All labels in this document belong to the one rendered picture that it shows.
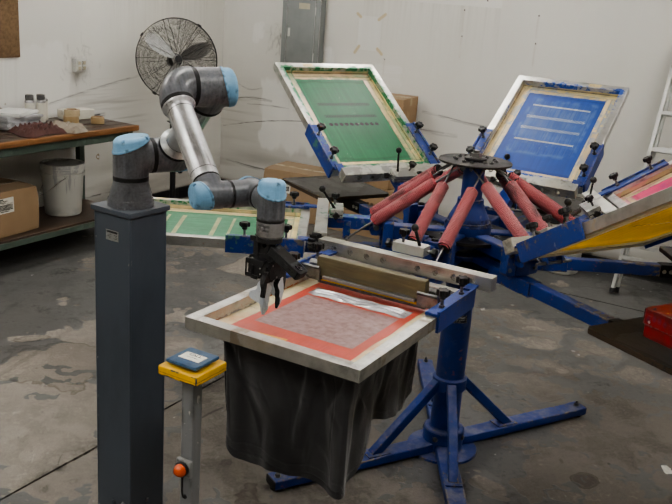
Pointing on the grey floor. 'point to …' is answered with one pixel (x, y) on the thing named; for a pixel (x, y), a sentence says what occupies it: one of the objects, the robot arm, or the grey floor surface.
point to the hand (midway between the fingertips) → (272, 307)
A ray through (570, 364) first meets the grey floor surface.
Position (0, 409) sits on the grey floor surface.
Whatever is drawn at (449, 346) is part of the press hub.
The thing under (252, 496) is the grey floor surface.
